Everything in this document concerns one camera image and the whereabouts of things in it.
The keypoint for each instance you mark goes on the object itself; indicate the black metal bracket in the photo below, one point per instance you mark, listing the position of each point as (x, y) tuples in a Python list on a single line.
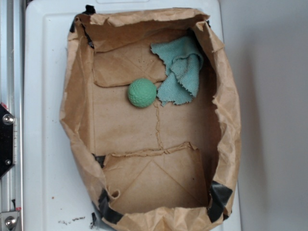
[(7, 159)]

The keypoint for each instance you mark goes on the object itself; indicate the white plastic tray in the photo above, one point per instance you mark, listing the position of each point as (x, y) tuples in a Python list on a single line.
[(55, 198)]

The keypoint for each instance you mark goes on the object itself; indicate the silver corner bracket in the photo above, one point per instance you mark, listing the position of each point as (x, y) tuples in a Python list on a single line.
[(9, 221)]

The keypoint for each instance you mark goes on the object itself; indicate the brown paper bag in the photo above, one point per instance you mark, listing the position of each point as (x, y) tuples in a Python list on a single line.
[(165, 167)]

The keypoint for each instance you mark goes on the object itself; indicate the green dimpled ball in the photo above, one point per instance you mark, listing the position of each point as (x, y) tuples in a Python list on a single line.
[(142, 93)]

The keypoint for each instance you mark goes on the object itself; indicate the aluminium frame rail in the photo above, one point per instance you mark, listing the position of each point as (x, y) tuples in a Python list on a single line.
[(11, 95)]

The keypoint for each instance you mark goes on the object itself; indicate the teal blue cloth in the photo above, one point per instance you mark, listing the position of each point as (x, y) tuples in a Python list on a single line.
[(185, 74)]

